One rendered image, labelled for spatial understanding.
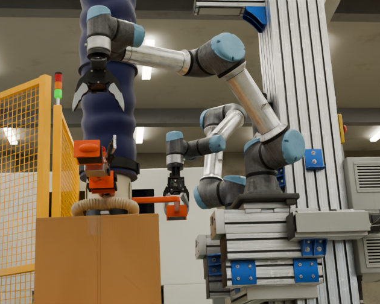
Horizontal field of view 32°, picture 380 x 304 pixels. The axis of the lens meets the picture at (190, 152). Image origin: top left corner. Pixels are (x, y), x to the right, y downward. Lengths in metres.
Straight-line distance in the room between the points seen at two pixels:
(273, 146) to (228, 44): 0.40
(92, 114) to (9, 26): 6.43
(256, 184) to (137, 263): 0.58
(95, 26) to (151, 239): 0.70
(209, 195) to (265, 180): 0.60
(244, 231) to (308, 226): 0.23
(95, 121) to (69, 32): 6.49
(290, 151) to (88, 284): 0.84
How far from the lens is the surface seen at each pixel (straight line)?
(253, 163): 2.47
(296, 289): 2.53
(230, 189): 2.95
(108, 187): 2.23
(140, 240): 2.15
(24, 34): 9.06
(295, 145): 2.39
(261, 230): 2.39
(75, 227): 2.17
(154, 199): 2.53
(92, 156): 1.89
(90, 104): 2.54
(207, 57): 2.36
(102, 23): 2.10
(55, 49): 9.41
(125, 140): 2.49
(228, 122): 3.02
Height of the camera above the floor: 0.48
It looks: 17 degrees up
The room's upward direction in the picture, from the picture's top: 3 degrees counter-clockwise
